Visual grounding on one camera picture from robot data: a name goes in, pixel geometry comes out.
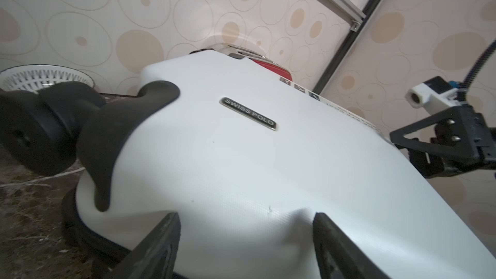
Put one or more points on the white hard shell suitcase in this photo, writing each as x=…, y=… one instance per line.
x=246, y=158

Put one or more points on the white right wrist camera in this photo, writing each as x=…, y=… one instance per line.
x=434, y=95

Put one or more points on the black corner frame post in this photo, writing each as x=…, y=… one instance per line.
x=345, y=48

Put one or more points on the white perforated strainer bowl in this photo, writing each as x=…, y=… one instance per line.
x=33, y=78

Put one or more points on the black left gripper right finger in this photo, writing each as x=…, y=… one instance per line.
x=337, y=255

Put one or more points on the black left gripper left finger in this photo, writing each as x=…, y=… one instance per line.
x=155, y=255

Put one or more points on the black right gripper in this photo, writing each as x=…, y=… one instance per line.
x=463, y=143

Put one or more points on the red polka dot toaster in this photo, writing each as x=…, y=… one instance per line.
x=239, y=52

